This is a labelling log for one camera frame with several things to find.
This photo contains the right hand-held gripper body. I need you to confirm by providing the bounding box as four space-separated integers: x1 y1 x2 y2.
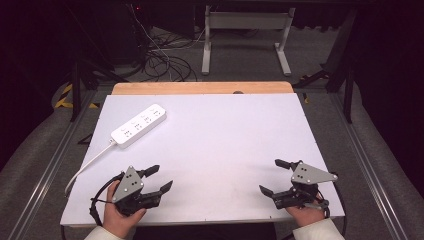
271 161 339 211

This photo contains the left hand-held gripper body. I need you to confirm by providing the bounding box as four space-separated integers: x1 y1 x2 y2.
111 165 165 217

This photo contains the person's left hand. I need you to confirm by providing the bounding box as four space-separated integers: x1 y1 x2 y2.
102 180 148 240

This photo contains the person's right hand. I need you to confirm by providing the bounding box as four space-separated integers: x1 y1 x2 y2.
285 199 327 229

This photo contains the white power strip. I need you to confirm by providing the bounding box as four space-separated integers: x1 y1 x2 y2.
110 103 168 150

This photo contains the black metal stand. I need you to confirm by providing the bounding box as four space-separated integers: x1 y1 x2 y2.
293 9 356 125

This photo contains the yellow black hazard tape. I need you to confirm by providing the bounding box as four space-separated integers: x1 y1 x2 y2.
54 82 100 110

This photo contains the black tripod stand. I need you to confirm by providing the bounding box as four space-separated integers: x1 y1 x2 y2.
68 49 130 123

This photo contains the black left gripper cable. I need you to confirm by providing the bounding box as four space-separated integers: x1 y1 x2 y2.
88 172 126 228

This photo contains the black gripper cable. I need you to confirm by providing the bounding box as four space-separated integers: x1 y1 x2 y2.
88 172 126 228
314 172 348 237

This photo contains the white power strip cable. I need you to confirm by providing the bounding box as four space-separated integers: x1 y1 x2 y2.
64 139 118 197

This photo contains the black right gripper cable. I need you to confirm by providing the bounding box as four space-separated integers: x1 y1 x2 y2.
314 172 348 237

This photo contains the aluminium floor rail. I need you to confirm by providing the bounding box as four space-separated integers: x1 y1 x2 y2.
7 90 98 240
329 92 409 240

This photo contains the bundle of black floor cables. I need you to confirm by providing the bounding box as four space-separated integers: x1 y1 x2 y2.
142 31 199 83

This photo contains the thin white floor cable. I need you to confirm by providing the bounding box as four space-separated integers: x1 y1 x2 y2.
129 2 175 82

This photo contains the white metal stand frame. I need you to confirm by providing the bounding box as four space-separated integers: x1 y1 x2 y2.
201 5 297 77

